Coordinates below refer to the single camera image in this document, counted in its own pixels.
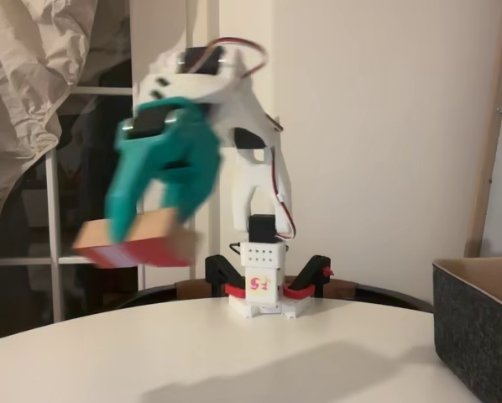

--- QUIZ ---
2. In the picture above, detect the black table clamp red knob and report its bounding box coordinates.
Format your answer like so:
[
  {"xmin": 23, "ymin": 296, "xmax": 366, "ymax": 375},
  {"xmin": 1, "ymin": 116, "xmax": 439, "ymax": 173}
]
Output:
[{"xmin": 290, "ymin": 254, "xmax": 334, "ymax": 300}]

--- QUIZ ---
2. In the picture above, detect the red topped wooden block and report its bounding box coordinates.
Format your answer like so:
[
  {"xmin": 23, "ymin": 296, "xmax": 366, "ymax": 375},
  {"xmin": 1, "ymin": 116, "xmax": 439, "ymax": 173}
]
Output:
[{"xmin": 71, "ymin": 207, "xmax": 205, "ymax": 270}]

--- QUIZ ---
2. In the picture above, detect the dark grey felt basket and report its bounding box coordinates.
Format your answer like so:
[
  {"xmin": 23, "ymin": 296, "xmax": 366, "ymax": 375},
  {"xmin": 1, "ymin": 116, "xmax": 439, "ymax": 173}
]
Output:
[{"xmin": 431, "ymin": 258, "xmax": 502, "ymax": 403}]

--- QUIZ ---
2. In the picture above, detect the dark curved chair backrest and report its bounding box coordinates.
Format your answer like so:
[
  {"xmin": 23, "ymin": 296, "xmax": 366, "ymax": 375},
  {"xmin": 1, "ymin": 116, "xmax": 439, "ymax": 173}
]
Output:
[{"xmin": 116, "ymin": 275, "xmax": 436, "ymax": 314}]

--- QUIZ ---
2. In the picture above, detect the wood framed translucent panel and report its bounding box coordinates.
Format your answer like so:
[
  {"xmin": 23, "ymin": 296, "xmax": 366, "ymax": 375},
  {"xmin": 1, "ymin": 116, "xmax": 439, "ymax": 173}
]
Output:
[{"xmin": 463, "ymin": 0, "xmax": 502, "ymax": 259}]

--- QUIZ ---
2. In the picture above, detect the white glazed door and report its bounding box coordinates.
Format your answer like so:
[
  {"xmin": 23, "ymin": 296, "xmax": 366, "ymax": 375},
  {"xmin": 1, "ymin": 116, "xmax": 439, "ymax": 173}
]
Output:
[{"xmin": 0, "ymin": 58, "xmax": 193, "ymax": 324}]

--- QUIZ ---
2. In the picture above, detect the beige crumpled curtain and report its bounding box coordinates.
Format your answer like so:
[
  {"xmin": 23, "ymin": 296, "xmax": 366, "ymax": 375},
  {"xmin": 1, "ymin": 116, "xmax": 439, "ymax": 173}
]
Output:
[{"xmin": 0, "ymin": 0, "xmax": 133, "ymax": 343}]

